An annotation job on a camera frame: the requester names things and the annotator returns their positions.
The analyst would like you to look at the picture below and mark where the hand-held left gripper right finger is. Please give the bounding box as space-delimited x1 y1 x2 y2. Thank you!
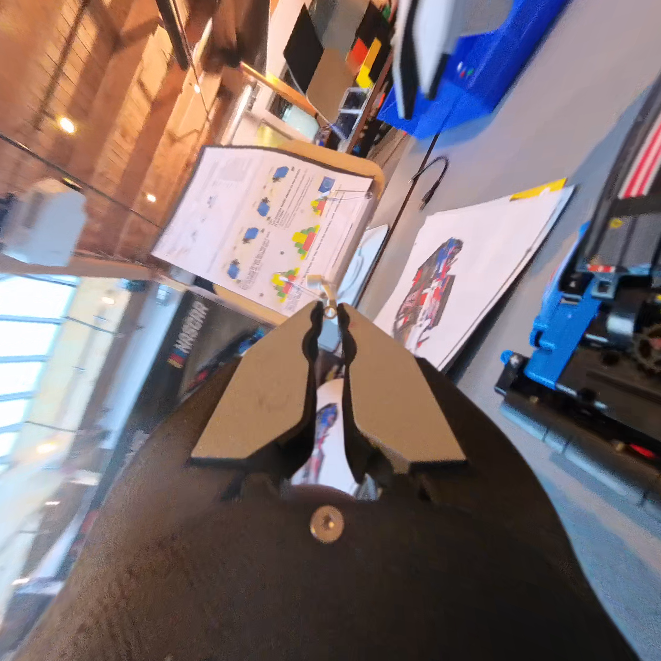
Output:
336 304 468 475

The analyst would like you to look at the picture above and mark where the toy brick race car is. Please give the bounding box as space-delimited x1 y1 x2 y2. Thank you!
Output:
495 77 661 499

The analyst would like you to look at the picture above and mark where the yellow plastic bin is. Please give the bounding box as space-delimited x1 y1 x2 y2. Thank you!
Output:
355 39 384 90

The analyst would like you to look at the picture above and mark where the white box device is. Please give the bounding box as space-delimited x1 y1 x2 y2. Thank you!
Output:
2 179 87 267

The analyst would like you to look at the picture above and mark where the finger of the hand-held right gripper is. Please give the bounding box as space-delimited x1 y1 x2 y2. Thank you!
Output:
417 0 514 101
391 0 421 120

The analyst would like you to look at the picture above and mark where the blue plastic bin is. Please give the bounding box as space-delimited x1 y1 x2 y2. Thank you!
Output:
376 0 570 140

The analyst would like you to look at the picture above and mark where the thin pale curved brick piece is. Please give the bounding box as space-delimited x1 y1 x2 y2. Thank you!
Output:
306 274 340 319

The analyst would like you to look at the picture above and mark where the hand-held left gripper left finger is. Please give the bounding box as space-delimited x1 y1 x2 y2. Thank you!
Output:
190 301 323 460

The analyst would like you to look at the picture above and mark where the yellow paper leaflet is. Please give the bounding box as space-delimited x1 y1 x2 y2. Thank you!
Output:
510 178 568 202

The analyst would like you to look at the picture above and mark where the printed instruction sheet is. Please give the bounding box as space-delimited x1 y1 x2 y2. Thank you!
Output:
151 146 374 317

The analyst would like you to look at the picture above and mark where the open instruction booklet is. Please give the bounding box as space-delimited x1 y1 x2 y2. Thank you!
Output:
289 185 576 497

